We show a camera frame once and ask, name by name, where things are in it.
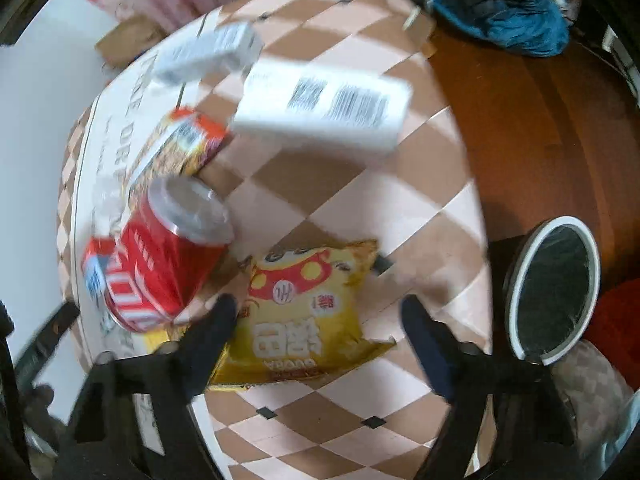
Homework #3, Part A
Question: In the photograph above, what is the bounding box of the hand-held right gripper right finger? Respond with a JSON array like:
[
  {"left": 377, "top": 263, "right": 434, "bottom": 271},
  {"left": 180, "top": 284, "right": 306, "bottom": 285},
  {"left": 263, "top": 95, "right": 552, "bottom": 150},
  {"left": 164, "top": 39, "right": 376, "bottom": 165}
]
[{"left": 401, "top": 294, "right": 566, "bottom": 480}]

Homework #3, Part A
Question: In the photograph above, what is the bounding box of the brown cardboard box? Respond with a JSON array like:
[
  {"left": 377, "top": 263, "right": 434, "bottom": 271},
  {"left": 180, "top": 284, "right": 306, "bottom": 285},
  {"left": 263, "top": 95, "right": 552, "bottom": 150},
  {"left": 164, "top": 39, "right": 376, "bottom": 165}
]
[{"left": 95, "top": 14, "right": 166, "bottom": 73}]

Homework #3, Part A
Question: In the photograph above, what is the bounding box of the large white barcode box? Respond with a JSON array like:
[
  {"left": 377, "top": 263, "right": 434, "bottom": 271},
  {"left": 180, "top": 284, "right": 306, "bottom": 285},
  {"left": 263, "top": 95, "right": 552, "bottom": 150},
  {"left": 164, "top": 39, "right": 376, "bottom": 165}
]
[{"left": 231, "top": 58, "right": 414, "bottom": 153}]

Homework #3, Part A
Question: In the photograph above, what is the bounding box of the yellow snack bag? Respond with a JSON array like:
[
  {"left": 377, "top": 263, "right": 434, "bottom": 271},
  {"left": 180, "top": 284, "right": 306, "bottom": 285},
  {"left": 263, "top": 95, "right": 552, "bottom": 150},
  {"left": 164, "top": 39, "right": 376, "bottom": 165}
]
[{"left": 207, "top": 240, "right": 397, "bottom": 392}]

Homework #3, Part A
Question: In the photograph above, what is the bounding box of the black white-rimmed trash bin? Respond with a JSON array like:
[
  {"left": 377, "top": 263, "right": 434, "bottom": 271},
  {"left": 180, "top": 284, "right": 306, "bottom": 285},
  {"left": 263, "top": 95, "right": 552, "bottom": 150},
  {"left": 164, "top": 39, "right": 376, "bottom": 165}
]
[{"left": 502, "top": 216, "right": 601, "bottom": 365}]

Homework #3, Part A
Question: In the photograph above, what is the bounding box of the checkered tablecloth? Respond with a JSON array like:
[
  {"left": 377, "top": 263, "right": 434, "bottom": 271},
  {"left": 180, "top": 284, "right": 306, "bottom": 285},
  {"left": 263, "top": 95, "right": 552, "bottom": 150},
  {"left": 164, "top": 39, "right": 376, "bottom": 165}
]
[{"left": 57, "top": 0, "right": 493, "bottom": 480}]

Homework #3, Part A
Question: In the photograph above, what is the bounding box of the orange noodle packet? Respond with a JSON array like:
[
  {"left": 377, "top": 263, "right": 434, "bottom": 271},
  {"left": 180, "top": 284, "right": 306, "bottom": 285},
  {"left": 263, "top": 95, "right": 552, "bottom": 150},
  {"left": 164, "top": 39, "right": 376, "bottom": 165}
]
[{"left": 127, "top": 107, "right": 230, "bottom": 196}]

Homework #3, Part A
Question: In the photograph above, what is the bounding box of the grey checkered cloth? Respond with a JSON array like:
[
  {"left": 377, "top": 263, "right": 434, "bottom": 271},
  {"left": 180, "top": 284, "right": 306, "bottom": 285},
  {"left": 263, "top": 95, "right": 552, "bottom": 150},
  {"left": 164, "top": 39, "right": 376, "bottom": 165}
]
[{"left": 550, "top": 340, "right": 636, "bottom": 466}]

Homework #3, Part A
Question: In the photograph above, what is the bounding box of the red soda can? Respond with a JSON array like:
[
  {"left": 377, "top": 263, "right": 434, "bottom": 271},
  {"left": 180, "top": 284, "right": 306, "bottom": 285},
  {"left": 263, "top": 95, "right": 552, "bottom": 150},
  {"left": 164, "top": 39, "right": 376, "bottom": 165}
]
[{"left": 104, "top": 176, "right": 236, "bottom": 333}]

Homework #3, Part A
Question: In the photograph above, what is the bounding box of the blue and black clothing pile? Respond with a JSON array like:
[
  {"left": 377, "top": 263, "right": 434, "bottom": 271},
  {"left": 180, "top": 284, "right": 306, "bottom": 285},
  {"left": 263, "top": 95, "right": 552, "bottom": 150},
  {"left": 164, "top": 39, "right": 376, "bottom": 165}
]
[{"left": 400, "top": 0, "right": 576, "bottom": 57}]

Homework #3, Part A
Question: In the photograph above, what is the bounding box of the small white box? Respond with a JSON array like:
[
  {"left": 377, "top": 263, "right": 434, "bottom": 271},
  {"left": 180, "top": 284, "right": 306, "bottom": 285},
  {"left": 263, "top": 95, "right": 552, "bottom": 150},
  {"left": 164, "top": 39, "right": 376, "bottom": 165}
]
[{"left": 152, "top": 22, "right": 264, "bottom": 86}]

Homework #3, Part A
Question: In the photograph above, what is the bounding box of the red and blue small packet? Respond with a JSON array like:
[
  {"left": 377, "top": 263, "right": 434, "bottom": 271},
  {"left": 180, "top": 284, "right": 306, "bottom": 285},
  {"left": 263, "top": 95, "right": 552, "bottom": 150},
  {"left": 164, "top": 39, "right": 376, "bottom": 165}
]
[{"left": 81, "top": 238, "right": 121, "bottom": 306}]

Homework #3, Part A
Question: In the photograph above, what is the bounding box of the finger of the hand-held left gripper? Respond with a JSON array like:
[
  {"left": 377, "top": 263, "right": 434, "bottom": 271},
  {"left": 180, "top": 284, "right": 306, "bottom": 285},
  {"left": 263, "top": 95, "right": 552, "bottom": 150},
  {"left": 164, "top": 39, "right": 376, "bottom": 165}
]
[{"left": 14, "top": 302, "right": 81, "bottom": 386}]

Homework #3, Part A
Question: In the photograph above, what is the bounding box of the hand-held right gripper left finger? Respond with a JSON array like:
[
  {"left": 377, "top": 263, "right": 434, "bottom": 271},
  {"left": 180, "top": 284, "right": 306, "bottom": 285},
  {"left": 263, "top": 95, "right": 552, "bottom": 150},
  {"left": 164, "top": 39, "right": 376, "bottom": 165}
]
[{"left": 55, "top": 294, "right": 240, "bottom": 480}]

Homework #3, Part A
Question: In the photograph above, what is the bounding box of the red cushion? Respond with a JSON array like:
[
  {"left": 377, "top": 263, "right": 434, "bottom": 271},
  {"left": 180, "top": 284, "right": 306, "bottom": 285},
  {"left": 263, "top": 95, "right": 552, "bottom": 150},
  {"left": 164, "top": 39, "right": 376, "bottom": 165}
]
[{"left": 582, "top": 280, "right": 640, "bottom": 378}]

